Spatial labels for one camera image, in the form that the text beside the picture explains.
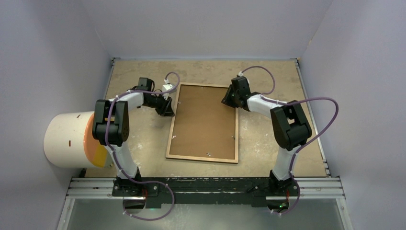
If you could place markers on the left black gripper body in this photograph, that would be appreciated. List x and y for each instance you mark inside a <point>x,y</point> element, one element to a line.
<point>158,103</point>

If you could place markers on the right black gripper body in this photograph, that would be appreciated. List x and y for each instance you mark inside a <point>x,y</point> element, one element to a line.
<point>237,96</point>

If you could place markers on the brown cardboard backing board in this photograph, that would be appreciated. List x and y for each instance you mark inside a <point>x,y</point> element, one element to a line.
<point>203,127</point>

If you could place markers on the black wooden picture frame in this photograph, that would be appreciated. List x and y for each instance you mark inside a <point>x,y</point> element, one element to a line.
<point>236,139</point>

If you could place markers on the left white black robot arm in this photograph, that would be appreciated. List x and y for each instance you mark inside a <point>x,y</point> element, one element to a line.
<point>111,125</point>

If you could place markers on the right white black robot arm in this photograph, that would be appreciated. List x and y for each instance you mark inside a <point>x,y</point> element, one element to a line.
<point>290,125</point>

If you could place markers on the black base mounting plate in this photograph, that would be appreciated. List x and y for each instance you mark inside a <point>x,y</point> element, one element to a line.
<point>253,191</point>

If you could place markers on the white cylinder orange lid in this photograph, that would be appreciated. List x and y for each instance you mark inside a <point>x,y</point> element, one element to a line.
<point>68,142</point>

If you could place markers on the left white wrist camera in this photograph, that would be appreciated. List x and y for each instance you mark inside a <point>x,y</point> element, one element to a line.
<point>167,89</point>

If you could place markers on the aluminium rail frame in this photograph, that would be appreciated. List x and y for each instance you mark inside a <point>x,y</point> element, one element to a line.
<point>91,206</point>

